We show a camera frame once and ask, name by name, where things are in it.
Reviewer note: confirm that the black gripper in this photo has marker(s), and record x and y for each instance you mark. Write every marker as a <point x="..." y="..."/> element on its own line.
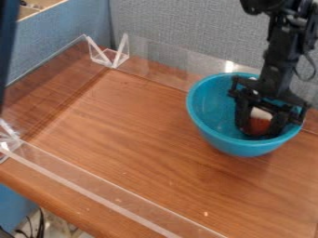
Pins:
<point x="269" y="93"/>

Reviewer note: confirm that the brown and white toy mushroom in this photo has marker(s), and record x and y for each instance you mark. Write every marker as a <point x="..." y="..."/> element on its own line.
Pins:
<point x="258" y="123"/>

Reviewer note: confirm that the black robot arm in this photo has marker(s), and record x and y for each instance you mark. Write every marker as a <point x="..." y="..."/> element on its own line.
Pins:
<point x="293" y="27"/>

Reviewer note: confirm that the blue plastic bowl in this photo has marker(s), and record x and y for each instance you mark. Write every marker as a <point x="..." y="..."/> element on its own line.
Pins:
<point x="211" y="112"/>

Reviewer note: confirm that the clear acrylic back barrier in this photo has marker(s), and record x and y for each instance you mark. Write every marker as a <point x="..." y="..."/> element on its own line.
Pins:
<point x="153" y="58"/>

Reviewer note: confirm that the clear acrylic barrier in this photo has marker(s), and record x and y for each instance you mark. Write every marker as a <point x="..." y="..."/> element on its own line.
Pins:
<point x="153" y="58"/>
<point x="126" y="203"/>

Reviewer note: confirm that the clear acrylic front barrier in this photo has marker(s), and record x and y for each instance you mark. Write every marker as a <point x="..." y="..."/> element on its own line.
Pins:
<point x="126" y="203"/>

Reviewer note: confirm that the wooden shelf box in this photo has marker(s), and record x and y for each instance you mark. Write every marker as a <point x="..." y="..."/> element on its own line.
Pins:
<point x="32" y="7"/>

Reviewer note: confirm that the clear acrylic corner bracket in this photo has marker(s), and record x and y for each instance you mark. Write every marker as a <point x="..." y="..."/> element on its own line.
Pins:
<point x="107" y="57"/>

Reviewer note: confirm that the clear acrylic left bracket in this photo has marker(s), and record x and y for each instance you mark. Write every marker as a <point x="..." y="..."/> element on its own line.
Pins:
<point x="10" y="140"/>

